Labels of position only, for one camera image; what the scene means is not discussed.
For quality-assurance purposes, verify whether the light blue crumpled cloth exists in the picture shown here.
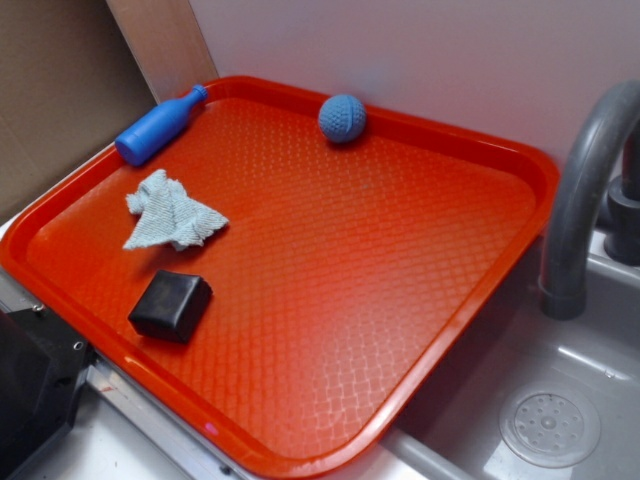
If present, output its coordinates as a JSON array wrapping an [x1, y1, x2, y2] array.
[[123, 169, 229, 252]]

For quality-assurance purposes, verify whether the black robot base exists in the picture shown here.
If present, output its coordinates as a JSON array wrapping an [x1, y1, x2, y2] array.
[[1, 307, 93, 479]]

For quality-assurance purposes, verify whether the blue textured ball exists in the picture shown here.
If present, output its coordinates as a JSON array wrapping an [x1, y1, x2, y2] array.
[[318, 94, 367, 144]]

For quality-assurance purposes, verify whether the blue plastic bottle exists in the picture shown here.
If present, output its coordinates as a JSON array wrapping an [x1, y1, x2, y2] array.
[[114, 85, 208, 167]]

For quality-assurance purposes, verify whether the red plastic tray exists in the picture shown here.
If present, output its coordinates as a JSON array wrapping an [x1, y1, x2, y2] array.
[[1, 77, 559, 479]]

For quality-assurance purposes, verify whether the grey curved faucet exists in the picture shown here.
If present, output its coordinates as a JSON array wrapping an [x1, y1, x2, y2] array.
[[539, 80, 639, 320]]

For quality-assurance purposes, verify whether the black rectangular block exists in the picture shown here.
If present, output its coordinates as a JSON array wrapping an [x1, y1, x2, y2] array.
[[128, 270, 213, 344]]

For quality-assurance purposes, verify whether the round sink drain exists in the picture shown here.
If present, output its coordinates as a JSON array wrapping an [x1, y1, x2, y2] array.
[[498, 382, 601, 469]]

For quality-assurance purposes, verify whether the brown cardboard panel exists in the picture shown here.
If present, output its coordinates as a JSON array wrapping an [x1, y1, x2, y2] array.
[[1, 1, 155, 221]]

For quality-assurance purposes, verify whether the wooden board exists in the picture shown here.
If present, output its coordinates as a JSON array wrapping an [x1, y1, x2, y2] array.
[[107, 0, 219, 102]]

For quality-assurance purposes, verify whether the grey plastic sink basin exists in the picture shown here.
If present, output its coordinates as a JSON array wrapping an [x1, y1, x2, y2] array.
[[383, 247, 639, 479]]

